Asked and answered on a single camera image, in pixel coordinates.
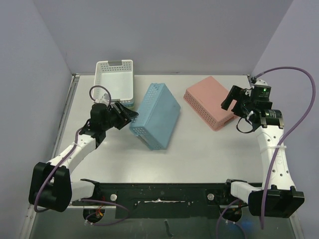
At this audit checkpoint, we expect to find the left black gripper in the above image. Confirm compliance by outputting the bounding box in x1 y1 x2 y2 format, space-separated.
103 102 138 130

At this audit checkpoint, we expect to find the pink plastic basket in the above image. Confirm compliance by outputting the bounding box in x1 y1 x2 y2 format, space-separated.
183 76 236 131

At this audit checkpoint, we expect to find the blue plastic basket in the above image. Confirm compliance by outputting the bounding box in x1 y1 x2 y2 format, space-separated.
129 83 181 150
112 99 135 107

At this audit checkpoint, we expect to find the white plastic basket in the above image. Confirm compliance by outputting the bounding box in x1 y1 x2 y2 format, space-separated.
94 60 134 101

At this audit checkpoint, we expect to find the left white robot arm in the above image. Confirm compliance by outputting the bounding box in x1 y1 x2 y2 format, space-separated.
28 102 139 213

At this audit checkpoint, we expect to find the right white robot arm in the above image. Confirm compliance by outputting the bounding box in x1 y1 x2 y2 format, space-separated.
221 85 305 218

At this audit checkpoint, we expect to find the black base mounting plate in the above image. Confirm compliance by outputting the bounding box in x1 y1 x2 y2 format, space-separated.
72 183 252 220

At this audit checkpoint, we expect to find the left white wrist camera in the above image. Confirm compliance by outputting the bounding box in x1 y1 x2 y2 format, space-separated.
94 93 111 106

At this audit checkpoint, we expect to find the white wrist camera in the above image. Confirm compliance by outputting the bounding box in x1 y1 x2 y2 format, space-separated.
94 93 111 106
249 77 268 87

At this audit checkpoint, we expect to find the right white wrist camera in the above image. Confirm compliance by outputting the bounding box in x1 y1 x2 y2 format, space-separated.
249 77 268 87

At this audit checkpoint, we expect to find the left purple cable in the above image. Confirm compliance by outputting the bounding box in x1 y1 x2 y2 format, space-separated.
33 85 130 226

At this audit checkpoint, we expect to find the purple cable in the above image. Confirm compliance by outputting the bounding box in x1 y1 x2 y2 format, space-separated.
250 66 315 230
33 85 130 226

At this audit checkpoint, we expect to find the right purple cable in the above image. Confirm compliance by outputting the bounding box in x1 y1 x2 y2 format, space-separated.
250 66 315 230

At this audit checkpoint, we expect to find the aluminium frame rail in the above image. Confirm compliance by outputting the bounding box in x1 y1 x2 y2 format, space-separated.
52 74 79 156

